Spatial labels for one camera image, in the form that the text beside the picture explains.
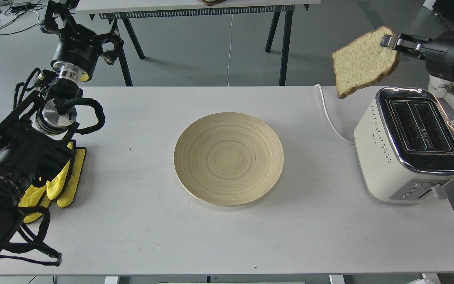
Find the round bamboo plate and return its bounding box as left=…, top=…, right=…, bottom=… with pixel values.
left=173, top=112, right=284, bottom=206

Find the yellow oven glove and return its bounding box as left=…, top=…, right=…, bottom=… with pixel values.
left=18, top=140, right=87, bottom=208

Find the white toaster power cable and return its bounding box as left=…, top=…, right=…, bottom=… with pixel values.
left=314, top=84, right=356, bottom=145

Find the thin white hanging cable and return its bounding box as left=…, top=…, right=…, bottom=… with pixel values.
left=227, top=14, right=234, bottom=87

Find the cream white toaster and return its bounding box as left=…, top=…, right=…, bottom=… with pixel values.
left=354, top=88, right=454, bottom=204

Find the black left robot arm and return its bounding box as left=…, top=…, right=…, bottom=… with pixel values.
left=0, top=0, right=124, bottom=266

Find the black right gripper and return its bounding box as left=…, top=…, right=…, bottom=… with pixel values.
left=380, top=30, right=454, bottom=83

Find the background table with black legs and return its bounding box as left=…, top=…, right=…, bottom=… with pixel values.
left=75, top=0, right=320, bottom=86

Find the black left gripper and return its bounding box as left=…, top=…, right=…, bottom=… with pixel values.
left=40, top=0, right=125, bottom=82

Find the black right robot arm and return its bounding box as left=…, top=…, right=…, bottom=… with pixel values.
left=380, top=30, right=454, bottom=83

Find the slice of bread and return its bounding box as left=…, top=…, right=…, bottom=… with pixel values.
left=331, top=26, right=400, bottom=99

